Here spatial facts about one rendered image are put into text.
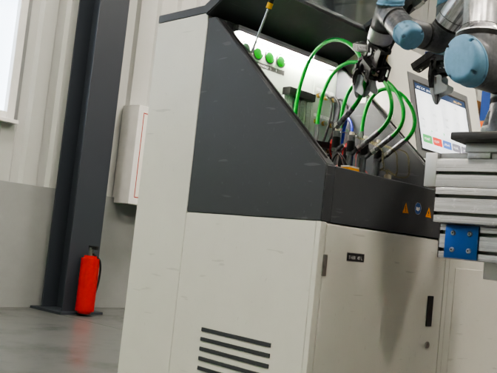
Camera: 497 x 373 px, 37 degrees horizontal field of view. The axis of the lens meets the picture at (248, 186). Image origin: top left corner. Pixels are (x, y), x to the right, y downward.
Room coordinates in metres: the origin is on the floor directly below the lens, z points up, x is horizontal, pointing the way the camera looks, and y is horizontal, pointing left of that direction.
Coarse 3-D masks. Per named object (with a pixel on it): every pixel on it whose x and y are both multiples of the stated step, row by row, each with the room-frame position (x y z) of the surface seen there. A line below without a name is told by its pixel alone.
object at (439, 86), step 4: (436, 76) 2.33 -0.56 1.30; (440, 76) 2.32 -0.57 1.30; (436, 80) 2.33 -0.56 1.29; (440, 80) 2.32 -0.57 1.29; (436, 84) 2.33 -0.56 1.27; (440, 84) 2.32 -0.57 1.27; (444, 84) 2.31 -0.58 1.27; (432, 88) 2.33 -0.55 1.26; (436, 88) 2.33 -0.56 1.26; (440, 88) 2.32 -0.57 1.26; (444, 88) 2.31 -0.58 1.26; (432, 92) 2.33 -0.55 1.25; (436, 92) 2.33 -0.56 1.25; (440, 92) 2.32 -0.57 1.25; (432, 96) 2.34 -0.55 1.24; (436, 96) 2.34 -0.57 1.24; (436, 100) 2.34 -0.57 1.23
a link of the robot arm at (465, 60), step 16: (464, 0) 1.78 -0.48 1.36; (480, 0) 1.74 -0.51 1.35; (496, 0) 1.75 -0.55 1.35; (464, 16) 1.78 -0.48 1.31; (480, 16) 1.74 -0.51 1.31; (496, 16) 1.75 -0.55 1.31; (464, 32) 1.75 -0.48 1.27; (480, 32) 1.73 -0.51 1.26; (496, 32) 1.73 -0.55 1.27; (448, 48) 1.77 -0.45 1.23; (464, 48) 1.73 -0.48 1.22; (480, 48) 1.70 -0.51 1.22; (496, 48) 1.73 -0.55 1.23; (448, 64) 1.78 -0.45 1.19; (464, 64) 1.73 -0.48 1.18; (480, 64) 1.71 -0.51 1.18; (496, 64) 1.73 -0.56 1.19; (464, 80) 1.74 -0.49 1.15; (480, 80) 1.74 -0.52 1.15; (496, 80) 1.76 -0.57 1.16
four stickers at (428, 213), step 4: (404, 204) 2.32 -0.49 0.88; (408, 204) 2.34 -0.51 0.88; (416, 204) 2.37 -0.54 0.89; (420, 204) 2.39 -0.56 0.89; (404, 208) 2.32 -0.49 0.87; (408, 208) 2.34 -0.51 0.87; (416, 208) 2.37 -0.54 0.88; (420, 208) 2.39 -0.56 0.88; (428, 208) 2.42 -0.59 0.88; (432, 208) 2.44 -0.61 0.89; (404, 212) 2.32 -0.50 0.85; (408, 212) 2.34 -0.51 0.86; (416, 212) 2.37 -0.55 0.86; (420, 212) 2.39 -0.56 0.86; (428, 212) 2.42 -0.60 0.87; (428, 216) 2.42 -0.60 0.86
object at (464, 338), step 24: (384, 96) 2.77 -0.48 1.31; (408, 96) 2.84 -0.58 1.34; (408, 120) 2.81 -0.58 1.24; (456, 264) 2.57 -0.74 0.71; (480, 264) 2.68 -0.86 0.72; (456, 288) 2.57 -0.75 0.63; (480, 288) 2.69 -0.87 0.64; (456, 312) 2.58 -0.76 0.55; (480, 312) 2.70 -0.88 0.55; (456, 336) 2.59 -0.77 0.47; (480, 336) 2.71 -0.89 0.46; (456, 360) 2.60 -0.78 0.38; (480, 360) 2.72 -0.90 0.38
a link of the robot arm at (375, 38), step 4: (368, 32) 2.15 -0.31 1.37; (372, 32) 2.12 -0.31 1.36; (376, 32) 2.18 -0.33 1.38; (368, 36) 2.14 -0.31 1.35; (372, 36) 2.13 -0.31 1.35; (376, 36) 2.12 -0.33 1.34; (380, 36) 2.11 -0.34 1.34; (384, 36) 2.11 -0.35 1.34; (388, 36) 2.11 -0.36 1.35; (372, 40) 2.13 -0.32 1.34; (376, 40) 2.12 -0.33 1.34; (380, 40) 2.12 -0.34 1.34; (384, 40) 2.12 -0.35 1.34; (388, 40) 2.12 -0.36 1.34; (392, 40) 2.14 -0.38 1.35; (376, 44) 2.13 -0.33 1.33; (380, 44) 2.13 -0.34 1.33; (384, 44) 2.13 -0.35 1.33; (388, 44) 2.14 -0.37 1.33
